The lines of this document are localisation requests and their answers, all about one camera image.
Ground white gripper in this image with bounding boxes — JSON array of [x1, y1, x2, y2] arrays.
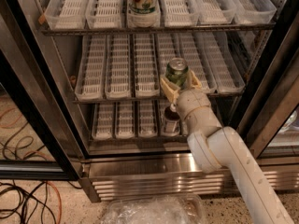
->
[[160, 70, 215, 122]]

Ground green soda can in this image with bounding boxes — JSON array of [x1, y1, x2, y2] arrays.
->
[[165, 58, 189, 87]]

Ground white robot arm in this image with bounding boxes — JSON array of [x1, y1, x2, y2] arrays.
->
[[160, 70, 294, 224]]

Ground stainless steel fridge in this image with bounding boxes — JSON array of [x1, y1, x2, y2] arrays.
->
[[8, 0, 299, 203]]

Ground open glass fridge door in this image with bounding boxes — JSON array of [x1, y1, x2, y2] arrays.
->
[[1, 0, 86, 180]]

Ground dark juice bottle white cap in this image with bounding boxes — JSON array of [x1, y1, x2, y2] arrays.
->
[[163, 105, 180, 136]]

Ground clear plastic bin on floor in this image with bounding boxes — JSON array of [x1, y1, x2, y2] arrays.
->
[[100, 194, 208, 224]]

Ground top wire shelf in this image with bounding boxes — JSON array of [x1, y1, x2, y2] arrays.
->
[[41, 23, 275, 36]]

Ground wire shelf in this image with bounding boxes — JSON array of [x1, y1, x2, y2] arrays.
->
[[41, 23, 275, 36], [73, 92, 243, 105], [90, 135, 187, 144]]

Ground bottom wire shelf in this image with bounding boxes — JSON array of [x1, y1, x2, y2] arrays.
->
[[90, 135, 187, 144]]

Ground middle wire shelf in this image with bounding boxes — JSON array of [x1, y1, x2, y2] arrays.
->
[[73, 92, 243, 105]]

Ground orange cable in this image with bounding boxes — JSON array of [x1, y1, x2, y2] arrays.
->
[[0, 105, 63, 224]]

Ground black cables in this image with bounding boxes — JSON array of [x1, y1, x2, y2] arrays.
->
[[0, 121, 82, 224]]

